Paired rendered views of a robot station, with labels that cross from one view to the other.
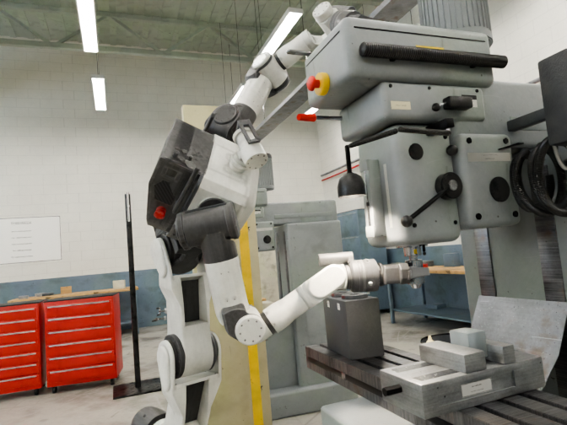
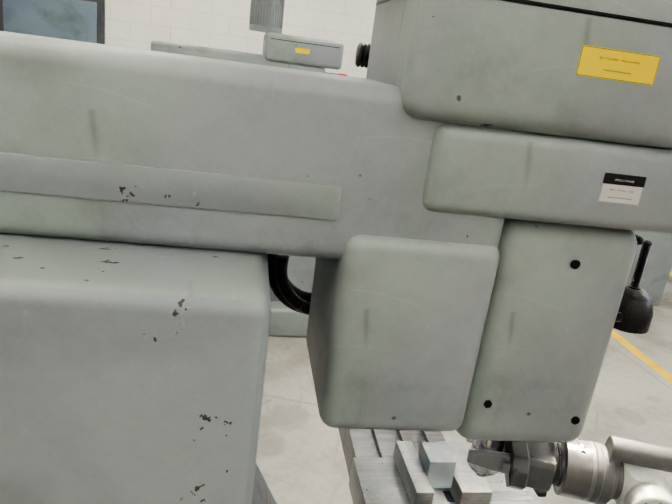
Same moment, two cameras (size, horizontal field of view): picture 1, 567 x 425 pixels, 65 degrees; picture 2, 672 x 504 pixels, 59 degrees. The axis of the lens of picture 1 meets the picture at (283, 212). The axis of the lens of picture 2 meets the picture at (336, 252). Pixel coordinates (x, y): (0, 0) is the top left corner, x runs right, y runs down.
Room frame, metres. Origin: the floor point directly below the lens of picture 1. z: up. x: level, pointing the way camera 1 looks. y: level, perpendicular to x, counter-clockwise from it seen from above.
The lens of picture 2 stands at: (2.07, -0.46, 1.78)
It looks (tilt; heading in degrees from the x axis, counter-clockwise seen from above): 18 degrees down; 191
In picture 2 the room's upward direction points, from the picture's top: 8 degrees clockwise
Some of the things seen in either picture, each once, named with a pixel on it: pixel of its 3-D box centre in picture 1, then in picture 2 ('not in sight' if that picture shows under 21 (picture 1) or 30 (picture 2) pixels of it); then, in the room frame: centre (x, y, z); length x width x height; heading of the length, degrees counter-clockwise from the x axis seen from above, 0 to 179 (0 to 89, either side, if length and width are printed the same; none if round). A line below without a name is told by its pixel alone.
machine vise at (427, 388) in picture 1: (461, 368); (445, 488); (1.07, -0.38, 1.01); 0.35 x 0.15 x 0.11; 112
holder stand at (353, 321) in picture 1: (351, 322); not in sight; (1.57, -0.20, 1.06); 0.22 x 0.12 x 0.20; 15
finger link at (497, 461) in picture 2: not in sight; (488, 461); (1.27, -0.34, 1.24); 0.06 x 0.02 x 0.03; 92
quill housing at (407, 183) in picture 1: (407, 188); (517, 311); (1.24, -0.35, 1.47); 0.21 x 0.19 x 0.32; 21
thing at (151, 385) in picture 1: (132, 289); not in sight; (4.89, 1.71, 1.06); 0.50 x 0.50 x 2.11; 21
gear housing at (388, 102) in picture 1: (409, 115); (525, 164); (1.25, -0.39, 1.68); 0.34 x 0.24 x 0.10; 111
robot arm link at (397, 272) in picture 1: (381, 275); (546, 463); (1.24, -0.26, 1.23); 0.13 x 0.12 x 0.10; 2
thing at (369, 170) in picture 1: (372, 198); not in sight; (1.20, -0.24, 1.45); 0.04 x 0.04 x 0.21; 21
